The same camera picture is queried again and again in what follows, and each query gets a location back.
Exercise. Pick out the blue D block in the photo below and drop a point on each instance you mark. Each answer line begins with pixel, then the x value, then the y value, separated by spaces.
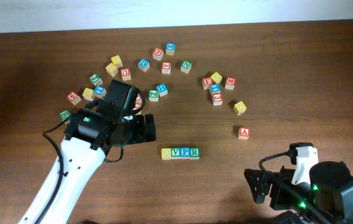
pixel 143 64

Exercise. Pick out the blue H block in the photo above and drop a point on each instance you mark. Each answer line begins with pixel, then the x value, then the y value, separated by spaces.
pixel 162 89

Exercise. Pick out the green B block far left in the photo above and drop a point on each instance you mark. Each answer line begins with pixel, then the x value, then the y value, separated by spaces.
pixel 64 115

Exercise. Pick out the red G block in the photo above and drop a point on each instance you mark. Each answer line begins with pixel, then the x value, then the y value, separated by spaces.
pixel 157 54

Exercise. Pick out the green J block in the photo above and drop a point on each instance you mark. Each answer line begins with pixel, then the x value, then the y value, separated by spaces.
pixel 96 80

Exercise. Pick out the red E block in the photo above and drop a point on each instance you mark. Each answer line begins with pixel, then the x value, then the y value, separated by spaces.
pixel 206 82

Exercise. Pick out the green Z block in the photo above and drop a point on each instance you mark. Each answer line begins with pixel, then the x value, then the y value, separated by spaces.
pixel 153 96

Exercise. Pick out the red Y block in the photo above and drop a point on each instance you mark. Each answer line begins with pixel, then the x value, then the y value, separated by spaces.
pixel 138 99

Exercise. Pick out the blue X block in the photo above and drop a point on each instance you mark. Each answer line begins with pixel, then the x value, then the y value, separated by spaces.
pixel 170 48

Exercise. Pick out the yellow block beside T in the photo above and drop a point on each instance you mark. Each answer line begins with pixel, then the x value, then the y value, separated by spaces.
pixel 88 94

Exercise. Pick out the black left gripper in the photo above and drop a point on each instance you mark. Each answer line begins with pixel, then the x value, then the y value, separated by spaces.
pixel 148 127

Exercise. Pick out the red U block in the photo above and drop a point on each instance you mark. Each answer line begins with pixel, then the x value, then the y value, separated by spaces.
pixel 125 74

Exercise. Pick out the red 6 block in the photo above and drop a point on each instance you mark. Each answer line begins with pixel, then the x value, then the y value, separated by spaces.
pixel 73 98

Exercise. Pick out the red 3 block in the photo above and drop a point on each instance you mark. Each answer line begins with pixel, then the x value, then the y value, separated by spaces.
pixel 217 99

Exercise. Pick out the yellow block near E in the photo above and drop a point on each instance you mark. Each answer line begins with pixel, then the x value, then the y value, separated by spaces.
pixel 216 77

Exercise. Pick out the red I block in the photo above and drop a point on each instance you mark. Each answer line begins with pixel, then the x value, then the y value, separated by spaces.
pixel 137 108

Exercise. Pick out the red M block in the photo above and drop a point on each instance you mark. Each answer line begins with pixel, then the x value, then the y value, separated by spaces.
pixel 230 83

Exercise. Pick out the red K block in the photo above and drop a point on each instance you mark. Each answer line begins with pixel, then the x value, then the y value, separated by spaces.
pixel 166 67

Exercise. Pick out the green V block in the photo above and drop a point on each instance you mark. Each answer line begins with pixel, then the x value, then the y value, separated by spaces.
pixel 176 153

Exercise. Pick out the yellow block upper left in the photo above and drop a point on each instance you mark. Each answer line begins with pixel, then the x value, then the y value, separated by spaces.
pixel 116 60

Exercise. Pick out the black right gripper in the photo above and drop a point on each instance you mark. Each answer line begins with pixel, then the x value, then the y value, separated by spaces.
pixel 276 189

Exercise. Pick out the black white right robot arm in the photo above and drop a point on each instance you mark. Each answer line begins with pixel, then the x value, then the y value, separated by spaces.
pixel 327 198

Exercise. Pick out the yellow C block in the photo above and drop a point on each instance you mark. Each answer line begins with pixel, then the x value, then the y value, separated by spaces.
pixel 166 153

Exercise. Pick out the green R block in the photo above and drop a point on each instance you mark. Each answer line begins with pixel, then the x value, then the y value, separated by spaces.
pixel 194 153

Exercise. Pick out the yellow S block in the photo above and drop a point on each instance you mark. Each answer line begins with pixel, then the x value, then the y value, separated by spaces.
pixel 239 108

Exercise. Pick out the blue P block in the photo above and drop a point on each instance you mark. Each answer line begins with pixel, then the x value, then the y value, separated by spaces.
pixel 184 152

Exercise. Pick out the blue T block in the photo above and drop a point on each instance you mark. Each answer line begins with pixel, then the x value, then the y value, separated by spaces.
pixel 99 92

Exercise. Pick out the green N block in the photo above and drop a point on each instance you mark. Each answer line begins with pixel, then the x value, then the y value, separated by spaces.
pixel 186 66

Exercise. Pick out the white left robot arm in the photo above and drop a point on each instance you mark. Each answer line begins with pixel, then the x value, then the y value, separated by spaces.
pixel 89 137

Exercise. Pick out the blue block near E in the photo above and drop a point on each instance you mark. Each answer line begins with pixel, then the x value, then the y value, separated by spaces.
pixel 214 88

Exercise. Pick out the red A block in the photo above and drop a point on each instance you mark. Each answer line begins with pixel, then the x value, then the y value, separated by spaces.
pixel 244 133

